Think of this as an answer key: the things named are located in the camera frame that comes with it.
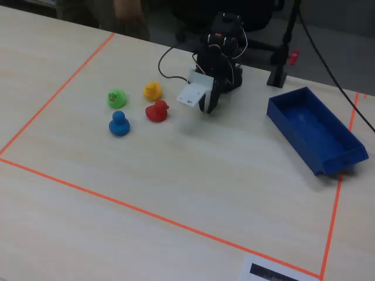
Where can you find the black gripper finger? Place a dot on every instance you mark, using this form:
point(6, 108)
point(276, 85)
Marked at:
point(202, 106)
point(214, 96)

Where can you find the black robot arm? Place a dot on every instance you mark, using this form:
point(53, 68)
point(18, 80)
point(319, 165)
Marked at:
point(224, 27)

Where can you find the red rubber duck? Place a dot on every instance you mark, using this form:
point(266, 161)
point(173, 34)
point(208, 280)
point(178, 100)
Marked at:
point(156, 112)

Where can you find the blue plastic box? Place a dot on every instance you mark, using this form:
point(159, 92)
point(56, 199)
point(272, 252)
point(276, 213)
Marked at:
point(316, 131)

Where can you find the red clamp knob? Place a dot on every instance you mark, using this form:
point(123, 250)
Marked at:
point(294, 57)

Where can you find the blue ball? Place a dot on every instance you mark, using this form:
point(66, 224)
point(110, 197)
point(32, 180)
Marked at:
point(119, 126)

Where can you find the person in brown clothing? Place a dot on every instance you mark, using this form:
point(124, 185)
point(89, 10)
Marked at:
point(129, 17)

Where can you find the orange tape line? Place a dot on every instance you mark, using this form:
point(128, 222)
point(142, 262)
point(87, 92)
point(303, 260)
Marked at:
point(58, 92)
point(146, 212)
point(333, 219)

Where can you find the white paper with black bar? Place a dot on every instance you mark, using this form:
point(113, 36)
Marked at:
point(249, 266)

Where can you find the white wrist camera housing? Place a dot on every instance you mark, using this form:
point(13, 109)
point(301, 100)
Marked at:
point(192, 92)

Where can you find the black camera stand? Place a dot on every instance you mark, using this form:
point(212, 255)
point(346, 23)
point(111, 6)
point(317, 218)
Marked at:
point(278, 73)

